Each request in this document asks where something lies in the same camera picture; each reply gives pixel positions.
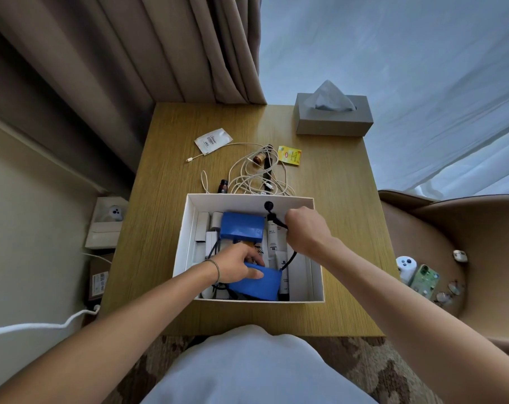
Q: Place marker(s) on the white sheer curtain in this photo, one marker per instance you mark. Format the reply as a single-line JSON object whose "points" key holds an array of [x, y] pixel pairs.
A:
{"points": [[405, 79]]}

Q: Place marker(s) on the person's left forearm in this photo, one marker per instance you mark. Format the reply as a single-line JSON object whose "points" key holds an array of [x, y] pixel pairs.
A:
{"points": [[111, 332]]}

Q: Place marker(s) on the white open packaging box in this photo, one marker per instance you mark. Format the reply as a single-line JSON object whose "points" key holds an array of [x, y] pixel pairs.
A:
{"points": [[103, 235]]}

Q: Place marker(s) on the blue pouch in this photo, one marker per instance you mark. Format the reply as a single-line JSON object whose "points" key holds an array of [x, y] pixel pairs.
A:
{"points": [[260, 288], [241, 227]]}

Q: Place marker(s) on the grey tissue box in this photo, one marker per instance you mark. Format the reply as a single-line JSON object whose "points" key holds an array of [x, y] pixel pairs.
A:
{"points": [[334, 121]]}

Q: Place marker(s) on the green phone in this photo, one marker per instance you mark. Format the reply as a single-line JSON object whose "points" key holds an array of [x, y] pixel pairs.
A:
{"points": [[425, 281]]}

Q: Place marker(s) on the beige curtain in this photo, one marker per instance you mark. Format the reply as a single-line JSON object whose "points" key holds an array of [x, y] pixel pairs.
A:
{"points": [[111, 71]]}

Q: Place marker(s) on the small gold cap bottle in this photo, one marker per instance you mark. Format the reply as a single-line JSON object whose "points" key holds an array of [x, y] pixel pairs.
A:
{"points": [[261, 158]]}

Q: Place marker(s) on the white tissue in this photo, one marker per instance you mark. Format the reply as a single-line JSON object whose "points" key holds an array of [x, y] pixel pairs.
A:
{"points": [[328, 96]]}

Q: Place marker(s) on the white earbuds case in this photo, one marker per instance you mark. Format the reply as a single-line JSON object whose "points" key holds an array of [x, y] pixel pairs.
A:
{"points": [[460, 256]]}

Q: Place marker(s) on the brown cardboard box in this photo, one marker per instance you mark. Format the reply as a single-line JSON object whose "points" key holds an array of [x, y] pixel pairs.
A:
{"points": [[99, 279]]}

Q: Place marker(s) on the tan leather chair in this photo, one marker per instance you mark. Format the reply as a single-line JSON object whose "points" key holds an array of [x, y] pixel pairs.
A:
{"points": [[490, 248]]}

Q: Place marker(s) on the eyeglasses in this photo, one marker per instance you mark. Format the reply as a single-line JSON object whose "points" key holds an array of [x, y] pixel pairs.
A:
{"points": [[448, 293]]}

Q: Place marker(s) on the person's left thumb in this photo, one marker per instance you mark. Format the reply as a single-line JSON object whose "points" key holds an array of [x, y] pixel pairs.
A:
{"points": [[254, 273]]}

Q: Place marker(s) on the white round device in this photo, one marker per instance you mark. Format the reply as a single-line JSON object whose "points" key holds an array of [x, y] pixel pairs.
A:
{"points": [[113, 213]]}

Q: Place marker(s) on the white sachet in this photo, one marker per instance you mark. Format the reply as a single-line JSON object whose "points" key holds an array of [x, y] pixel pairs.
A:
{"points": [[212, 140]]}

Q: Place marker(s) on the yellow tea bag packet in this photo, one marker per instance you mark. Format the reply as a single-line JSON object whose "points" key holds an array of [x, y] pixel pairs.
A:
{"points": [[289, 155]]}

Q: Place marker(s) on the small dark brown bottle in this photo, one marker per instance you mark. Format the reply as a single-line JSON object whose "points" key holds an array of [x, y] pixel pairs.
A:
{"points": [[223, 187]]}

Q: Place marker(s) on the person's white shirt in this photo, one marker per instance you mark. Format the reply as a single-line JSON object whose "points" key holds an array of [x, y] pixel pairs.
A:
{"points": [[258, 370]]}

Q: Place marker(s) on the white game controller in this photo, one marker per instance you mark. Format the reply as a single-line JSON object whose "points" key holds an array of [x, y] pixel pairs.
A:
{"points": [[405, 268]]}

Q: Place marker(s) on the white cardboard box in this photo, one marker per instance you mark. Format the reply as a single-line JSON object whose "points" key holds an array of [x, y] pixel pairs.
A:
{"points": [[183, 248]]}

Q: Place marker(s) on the person's right forearm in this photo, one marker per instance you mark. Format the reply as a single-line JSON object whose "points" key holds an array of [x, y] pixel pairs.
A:
{"points": [[405, 311]]}

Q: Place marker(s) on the person's left hand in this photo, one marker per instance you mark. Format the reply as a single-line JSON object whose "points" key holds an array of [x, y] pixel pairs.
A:
{"points": [[231, 265]]}

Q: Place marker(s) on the white bottle with label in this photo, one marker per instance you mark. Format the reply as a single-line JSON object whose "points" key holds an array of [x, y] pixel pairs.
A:
{"points": [[274, 241]]}

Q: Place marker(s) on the person's right fingers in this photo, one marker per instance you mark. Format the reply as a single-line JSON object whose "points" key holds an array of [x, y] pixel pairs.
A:
{"points": [[291, 227]]}

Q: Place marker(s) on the small white carton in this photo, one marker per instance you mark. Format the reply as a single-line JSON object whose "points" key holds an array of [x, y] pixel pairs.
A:
{"points": [[211, 244]]}

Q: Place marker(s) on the white tube with black print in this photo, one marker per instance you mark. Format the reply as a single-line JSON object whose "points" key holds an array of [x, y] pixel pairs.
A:
{"points": [[284, 286]]}

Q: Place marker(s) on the person's right hand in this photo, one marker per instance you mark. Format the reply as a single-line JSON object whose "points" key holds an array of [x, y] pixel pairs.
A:
{"points": [[309, 231]]}

